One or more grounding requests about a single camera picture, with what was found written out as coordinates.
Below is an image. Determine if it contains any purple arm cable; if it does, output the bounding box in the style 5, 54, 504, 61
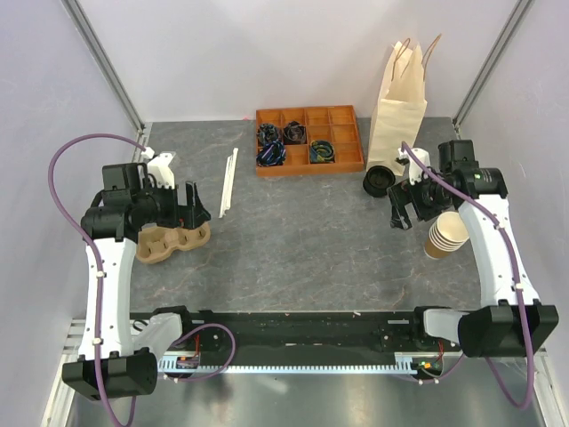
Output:
47, 133, 150, 427
400, 141, 534, 410

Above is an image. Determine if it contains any blue striped coiled band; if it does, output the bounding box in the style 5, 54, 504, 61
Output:
256, 140, 286, 167

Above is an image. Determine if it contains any black lid stack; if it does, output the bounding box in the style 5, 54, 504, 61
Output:
363, 165, 396, 198

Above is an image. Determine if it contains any green yellow coiled band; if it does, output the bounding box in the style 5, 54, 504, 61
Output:
309, 140, 335, 164

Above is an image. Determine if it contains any brown pulp cup carrier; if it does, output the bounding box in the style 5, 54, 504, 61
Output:
136, 222, 211, 264

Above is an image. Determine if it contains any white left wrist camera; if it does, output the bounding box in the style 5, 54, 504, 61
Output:
141, 147, 176, 189

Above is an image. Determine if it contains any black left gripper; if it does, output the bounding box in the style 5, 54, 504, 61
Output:
132, 178, 210, 230

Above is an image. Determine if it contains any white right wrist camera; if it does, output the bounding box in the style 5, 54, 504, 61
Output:
396, 141, 430, 185

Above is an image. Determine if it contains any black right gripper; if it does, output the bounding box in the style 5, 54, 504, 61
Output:
387, 167, 453, 230

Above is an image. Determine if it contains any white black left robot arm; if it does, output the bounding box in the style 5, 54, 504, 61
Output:
62, 163, 211, 401

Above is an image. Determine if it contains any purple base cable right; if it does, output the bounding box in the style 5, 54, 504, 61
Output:
411, 353, 466, 386

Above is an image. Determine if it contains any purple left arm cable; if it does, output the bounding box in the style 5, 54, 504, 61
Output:
47, 133, 150, 427

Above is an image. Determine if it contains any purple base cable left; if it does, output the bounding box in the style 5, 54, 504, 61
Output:
162, 323, 236, 383

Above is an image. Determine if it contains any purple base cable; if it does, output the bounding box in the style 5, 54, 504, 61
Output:
162, 323, 236, 383
411, 353, 466, 386

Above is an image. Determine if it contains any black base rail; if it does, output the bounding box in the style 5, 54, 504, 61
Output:
170, 310, 460, 366

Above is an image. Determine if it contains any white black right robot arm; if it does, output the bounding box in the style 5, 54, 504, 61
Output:
388, 140, 559, 358

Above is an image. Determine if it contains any white slotted cable duct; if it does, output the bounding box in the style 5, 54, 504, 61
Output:
158, 355, 443, 376

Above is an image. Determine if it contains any stack of paper cups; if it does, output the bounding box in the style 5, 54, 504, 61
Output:
424, 212, 469, 260

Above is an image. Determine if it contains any orange compartment tray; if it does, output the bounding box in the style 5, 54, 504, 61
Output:
254, 105, 364, 178

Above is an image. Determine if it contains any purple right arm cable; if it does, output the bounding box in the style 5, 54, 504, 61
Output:
400, 141, 534, 410

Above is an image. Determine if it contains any kraft paper bag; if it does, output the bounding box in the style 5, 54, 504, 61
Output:
366, 36, 441, 176

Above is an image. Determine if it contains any dark coiled band left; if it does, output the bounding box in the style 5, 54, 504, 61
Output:
257, 123, 281, 146

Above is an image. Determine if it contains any white straw pack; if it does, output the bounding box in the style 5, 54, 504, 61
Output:
219, 148, 238, 219

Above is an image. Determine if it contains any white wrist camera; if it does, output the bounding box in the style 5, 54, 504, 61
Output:
396, 141, 430, 185
141, 147, 176, 189

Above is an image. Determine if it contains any brown black coiled band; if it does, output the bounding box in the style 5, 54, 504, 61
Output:
283, 120, 307, 145

